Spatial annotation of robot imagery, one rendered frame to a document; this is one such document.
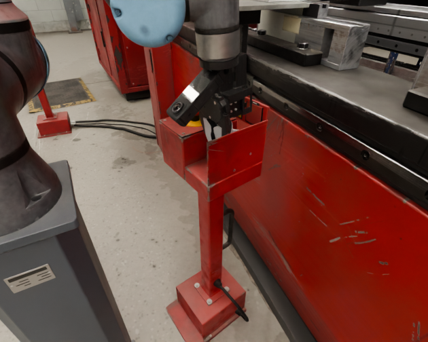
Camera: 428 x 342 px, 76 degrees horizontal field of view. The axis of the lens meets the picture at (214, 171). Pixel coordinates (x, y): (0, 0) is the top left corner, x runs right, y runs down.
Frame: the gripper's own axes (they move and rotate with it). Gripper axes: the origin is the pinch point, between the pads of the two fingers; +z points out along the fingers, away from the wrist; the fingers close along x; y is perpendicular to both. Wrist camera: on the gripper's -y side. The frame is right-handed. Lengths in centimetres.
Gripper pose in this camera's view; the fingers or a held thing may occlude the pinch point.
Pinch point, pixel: (216, 153)
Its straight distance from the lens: 60.5
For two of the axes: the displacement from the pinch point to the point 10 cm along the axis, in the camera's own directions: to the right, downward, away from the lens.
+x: -6.0, -4.7, 6.5
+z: 0.7, 7.8, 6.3
